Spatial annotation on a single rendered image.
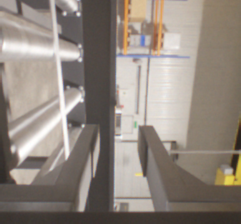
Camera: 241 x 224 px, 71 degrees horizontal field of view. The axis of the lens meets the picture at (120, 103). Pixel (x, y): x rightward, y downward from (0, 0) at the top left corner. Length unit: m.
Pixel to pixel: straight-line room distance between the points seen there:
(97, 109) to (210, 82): 10.49
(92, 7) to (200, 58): 10.08
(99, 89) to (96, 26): 0.12
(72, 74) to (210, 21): 9.79
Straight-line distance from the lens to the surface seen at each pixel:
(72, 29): 1.31
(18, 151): 0.54
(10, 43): 0.50
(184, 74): 10.08
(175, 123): 10.60
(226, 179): 8.32
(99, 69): 0.35
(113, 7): 0.27
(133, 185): 12.19
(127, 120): 9.90
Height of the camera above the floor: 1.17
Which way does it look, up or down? 1 degrees up
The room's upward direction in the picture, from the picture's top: 91 degrees clockwise
